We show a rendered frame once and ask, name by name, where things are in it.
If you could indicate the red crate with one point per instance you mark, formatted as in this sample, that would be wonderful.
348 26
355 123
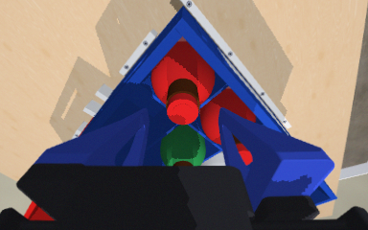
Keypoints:
38 213

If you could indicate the blue plastic crate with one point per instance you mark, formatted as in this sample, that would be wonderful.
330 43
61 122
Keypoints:
137 93

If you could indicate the red bottle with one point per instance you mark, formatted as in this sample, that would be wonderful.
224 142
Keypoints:
209 118
182 80

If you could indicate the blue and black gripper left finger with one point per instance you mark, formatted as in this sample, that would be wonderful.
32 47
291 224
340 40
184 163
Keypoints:
99 147

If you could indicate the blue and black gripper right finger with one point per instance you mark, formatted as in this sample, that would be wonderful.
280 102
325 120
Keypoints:
281 165

